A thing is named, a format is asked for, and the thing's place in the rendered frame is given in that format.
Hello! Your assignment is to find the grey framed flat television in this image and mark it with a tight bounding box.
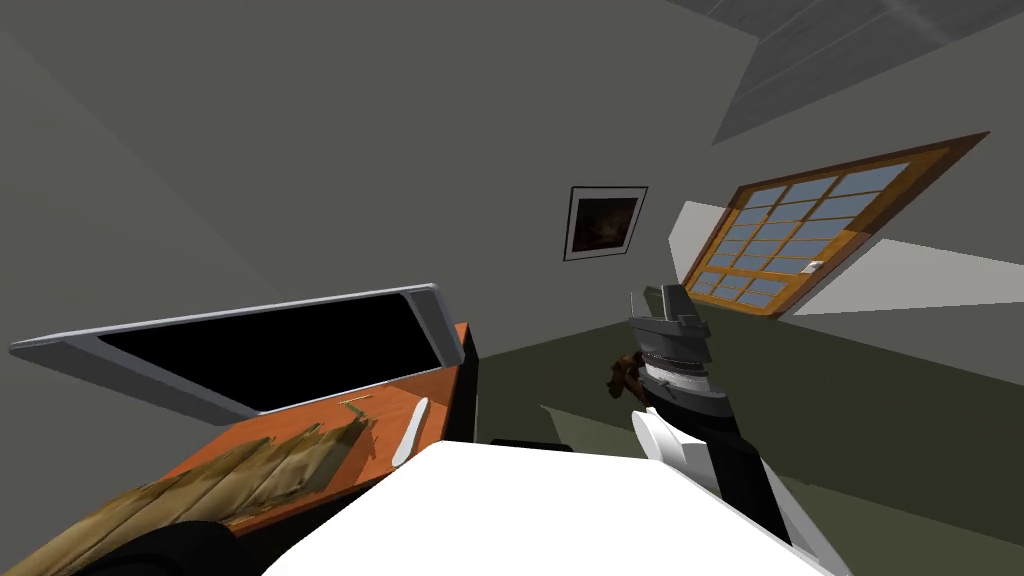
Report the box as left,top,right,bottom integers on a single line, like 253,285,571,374
7,281,467,427

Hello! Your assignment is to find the brown lumpy object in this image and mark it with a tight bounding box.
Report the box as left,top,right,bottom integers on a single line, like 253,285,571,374
605,350,648,404

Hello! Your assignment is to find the dark framed wall picture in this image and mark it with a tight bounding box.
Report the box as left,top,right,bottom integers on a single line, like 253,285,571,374
562,185,650,263

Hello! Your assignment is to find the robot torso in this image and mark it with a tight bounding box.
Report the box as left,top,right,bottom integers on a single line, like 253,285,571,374
262,437,851,576

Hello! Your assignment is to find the orange wooden desk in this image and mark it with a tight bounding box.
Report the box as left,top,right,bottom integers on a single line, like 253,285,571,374
163,319,481,539

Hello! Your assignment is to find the wooden framed grid window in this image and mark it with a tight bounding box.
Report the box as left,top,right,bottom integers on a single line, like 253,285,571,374
679,130,993,321

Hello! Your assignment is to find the white oblong remote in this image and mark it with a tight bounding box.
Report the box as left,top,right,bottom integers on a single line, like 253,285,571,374
391,397,432,470

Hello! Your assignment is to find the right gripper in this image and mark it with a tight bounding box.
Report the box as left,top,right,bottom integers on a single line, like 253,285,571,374
627,283,713,371

